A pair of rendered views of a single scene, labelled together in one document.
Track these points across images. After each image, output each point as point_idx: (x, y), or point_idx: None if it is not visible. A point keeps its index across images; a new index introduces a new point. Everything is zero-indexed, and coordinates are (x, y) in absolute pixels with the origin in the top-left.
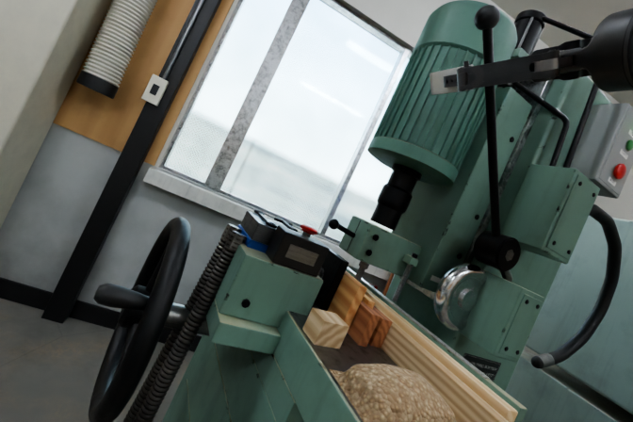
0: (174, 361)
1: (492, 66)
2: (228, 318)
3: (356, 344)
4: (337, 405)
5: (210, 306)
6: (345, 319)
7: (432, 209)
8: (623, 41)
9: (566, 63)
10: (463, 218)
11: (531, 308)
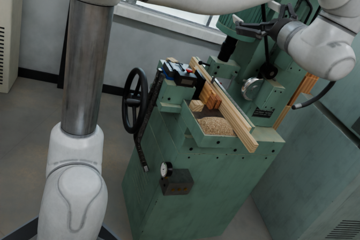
0: (148, 115)
1: (245, 30)
2: (164, 104)
3: (208, 109)
4: (197, 127)
5: (156, 99)
6: (204, 100)
7: (246, 50)
8: (275, 35)
9: (265, 34)
10: (259, 54)
11: (278, 92)
